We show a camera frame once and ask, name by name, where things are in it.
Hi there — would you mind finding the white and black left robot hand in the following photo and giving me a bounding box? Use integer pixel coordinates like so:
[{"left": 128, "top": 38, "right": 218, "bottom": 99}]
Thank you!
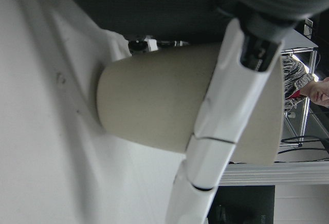
[{"left": 56, "top": 0, "right": 329, "bottom": 224}]

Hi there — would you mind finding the black cable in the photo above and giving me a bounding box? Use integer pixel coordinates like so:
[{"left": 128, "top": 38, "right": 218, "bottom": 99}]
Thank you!
[{"left": 281, "top": 135, "right": 329, "bottom": 148}]

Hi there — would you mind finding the aluminium profile rail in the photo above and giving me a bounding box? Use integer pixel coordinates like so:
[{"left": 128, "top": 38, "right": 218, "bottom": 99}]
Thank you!
[{"left": 218, "top": 162, "right": 329, "bottom": 186}]

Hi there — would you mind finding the beige cup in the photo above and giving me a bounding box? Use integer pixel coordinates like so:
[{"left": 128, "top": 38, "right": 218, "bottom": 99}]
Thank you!
[{"left": 95, "top": 41, "right": 285, "bottom": 165}]

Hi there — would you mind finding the black Huawei monitor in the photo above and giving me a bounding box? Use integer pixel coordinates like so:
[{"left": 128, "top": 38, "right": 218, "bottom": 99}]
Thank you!
[{"left": 207, "top": 185, "right": 276, "bottom": 224}]

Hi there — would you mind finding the person in patterned shirt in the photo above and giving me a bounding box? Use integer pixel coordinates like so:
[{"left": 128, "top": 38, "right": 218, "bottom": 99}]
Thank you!
[{"left": 282, "top": 54, "right": 329, "bottom": 111}]

